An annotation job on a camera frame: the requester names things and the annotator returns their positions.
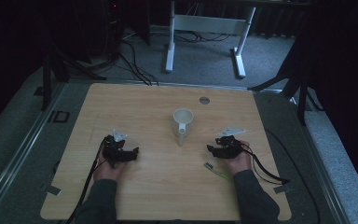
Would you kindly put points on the black metal stand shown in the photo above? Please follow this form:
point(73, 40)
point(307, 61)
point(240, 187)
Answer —
point(301, 93)
point(47, 81)

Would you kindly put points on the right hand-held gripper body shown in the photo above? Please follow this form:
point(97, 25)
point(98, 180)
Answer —
point(230, 147)

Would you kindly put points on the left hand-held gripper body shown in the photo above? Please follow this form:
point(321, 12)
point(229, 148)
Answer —
point(115, 149)

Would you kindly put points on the person's right hand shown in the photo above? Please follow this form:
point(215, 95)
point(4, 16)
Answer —
point(240, 161)

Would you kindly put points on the person's left hand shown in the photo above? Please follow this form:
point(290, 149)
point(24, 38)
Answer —
point(107, 172)

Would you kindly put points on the black square frame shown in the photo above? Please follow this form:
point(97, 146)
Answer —
point(61, 117)

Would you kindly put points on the green toothbrush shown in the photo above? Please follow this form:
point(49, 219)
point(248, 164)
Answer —
point(219, 172)

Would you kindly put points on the grey tape piece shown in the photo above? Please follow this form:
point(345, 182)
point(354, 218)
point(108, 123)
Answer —
point(53, 190)
point(282, 188)

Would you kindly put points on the white table frame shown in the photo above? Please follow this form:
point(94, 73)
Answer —
point(209, 24)

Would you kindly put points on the white cup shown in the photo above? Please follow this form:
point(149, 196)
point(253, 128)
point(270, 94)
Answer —
point(183, 121)

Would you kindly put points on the grey round table grommet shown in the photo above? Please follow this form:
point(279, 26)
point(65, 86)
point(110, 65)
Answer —
point(204, 100)

